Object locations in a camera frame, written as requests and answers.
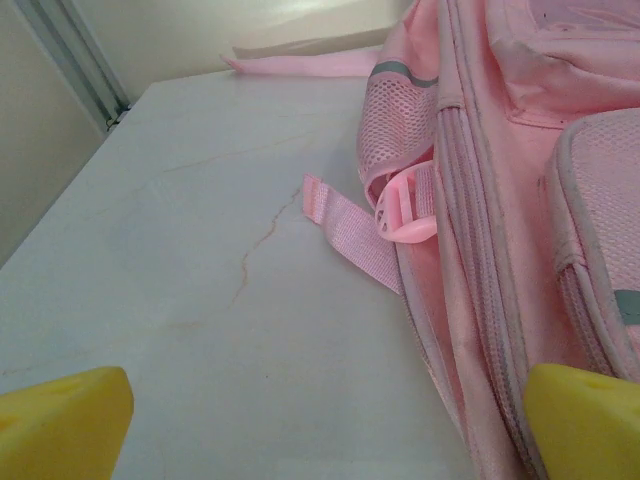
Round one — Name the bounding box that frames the aluminium frame post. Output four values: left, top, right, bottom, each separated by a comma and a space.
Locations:
19, 0, 132, 132

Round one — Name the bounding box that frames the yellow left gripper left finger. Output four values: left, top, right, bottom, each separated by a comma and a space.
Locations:
0, 365, 135, 480

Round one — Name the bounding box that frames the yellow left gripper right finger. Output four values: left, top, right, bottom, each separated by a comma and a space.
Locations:
522, 363, 640, 480

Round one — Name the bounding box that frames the pink student backpack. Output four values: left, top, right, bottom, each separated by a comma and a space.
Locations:
222, 0, 640, 480

